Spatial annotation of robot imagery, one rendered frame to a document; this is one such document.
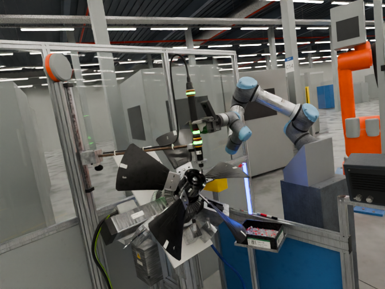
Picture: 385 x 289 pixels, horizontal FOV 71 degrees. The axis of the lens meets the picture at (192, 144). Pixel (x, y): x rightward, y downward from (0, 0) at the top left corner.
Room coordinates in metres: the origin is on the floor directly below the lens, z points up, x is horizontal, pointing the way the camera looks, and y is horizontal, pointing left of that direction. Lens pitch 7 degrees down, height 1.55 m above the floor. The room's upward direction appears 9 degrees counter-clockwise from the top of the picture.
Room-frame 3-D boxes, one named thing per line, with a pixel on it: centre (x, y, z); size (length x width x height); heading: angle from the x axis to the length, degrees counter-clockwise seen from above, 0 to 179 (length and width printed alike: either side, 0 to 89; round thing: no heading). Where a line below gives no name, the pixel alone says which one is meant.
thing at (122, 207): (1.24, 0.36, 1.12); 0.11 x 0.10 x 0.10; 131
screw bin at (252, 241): (1.35, -0.29, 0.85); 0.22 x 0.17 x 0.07; 56
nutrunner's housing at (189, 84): (1.35, -0.03, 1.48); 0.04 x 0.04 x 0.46
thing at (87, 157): (1.51, 0.58, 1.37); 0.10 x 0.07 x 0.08; 76
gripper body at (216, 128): (1.42, -0.11, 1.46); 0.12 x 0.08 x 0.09; 131
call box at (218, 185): (1.81, -0.11, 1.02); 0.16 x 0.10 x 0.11; 41
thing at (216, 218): (1.41, -0.05, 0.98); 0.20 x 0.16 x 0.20; 41
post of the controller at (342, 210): (1.18, -0.65, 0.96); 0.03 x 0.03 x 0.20; 41
